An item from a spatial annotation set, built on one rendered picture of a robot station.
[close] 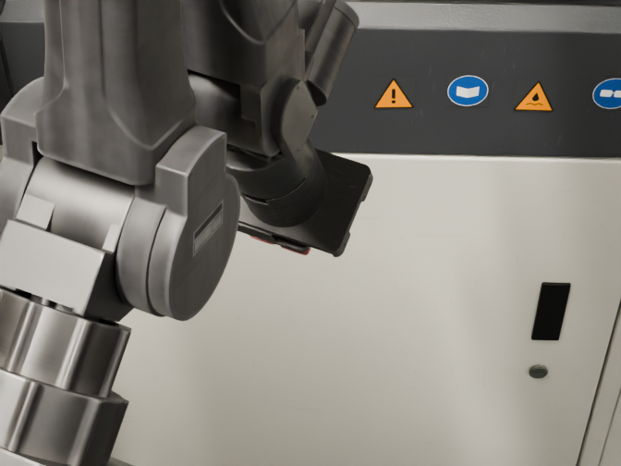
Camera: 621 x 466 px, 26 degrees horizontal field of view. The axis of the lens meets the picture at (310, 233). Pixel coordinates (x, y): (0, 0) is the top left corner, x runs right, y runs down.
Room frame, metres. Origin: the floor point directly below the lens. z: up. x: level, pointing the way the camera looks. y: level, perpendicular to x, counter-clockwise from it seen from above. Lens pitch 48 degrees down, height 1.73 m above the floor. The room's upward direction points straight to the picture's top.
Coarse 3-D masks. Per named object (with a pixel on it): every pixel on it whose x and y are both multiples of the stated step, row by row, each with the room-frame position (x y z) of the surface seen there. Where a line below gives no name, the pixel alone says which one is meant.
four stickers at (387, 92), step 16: (384, 80) 0.96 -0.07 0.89; (400, 80) 0.96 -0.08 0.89; (448, 80) 0.96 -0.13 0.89; (464, 80) 0.96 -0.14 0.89; (480, 80) 0.95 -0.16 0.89; (528, 80) 0.95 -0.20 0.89; (544, 80) 0.95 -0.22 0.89; (608, 80) 0.95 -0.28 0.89; (384, 96) 0.96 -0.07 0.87; (400, 96) 0.96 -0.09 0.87; (448, 96) 0.96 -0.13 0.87; (464, 96) 0.96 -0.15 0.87; (480, 96) 0.95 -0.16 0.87; (528, 96) 0.95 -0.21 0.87; (544, 96) 0.95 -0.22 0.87; (592, 96) 0.95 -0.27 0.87; (608, 96) 0.95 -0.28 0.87
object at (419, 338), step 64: (384, 192) 0.96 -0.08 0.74; (448, 192) 0.96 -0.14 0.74; (512, 192) 0.95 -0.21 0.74; (576, 192) 0.95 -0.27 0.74; (256, 256) 0.96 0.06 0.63; (320, 256) 0.96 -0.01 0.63; (384, 256) 0.96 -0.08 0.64; (448, 256) 0.96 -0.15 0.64; (512, 256) 0.95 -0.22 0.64; (576, 256) 0.95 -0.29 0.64; (128, 320) 0.97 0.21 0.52; (192, 320) 0.96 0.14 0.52; (256, 320) 0.96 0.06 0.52; (320, 320) 0.96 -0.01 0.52; (384, 320) 0.96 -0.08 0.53; (448, 320) 0.96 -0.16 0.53; (512, 320) 0.95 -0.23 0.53; (576, 320) 0.95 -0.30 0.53; (128, 384) 0.97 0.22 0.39; (192, 384) 0.96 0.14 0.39; (256, 384) 0.96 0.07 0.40; (320, 384) 0.96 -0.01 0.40; (384, 384) 0.96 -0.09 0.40; (448, 384) 0.96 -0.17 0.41; (512, 384) 0.95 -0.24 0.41; (576, 384) 0.95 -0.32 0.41; (128, 448) 0.97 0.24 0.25; (192, 448) 0.96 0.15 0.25; (256, 448) 0.96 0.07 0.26; (320, 448) 0.96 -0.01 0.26; (384, 448) 0.96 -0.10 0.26; (448, 448) 0.96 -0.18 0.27; (512, 448) 0.95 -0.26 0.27; (576, 448) 0.95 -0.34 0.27
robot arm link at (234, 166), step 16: (304, 144) 0.60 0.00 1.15; (240, 160) 0.58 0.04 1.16; (256, 160) 0.57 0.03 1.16; (272, 160) 0.57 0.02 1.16; (304, 160) 0.59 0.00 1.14; (240, 176) 0.57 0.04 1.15; (256, 176) 0.57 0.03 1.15; (272, 176) 0.57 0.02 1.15; (288, 176) 0.58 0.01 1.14; (304, 176) 0.60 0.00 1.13; (256, 192) 0.58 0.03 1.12; (272, 192) 0.58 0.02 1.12
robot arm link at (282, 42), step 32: (192, 0) 0.55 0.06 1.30; (224, 0) 0.55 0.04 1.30; (256, 0) 0.55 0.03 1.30; (288, 0) 0.57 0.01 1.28; (192, 32) 0.55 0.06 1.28; (224, 32) 0.54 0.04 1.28; (256, 32) 0.54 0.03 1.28; (288, 32) 0.57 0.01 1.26; (192, 64) 0.55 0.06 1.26; (224, 64) 0.54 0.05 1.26; (256, 64) 0.54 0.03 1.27; (288, 64) 0.57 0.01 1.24; (224, 96) 0.55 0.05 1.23; (256, 96) 0.54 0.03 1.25; (224, 128) 0.54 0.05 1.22; (256, 128) 0.54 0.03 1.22
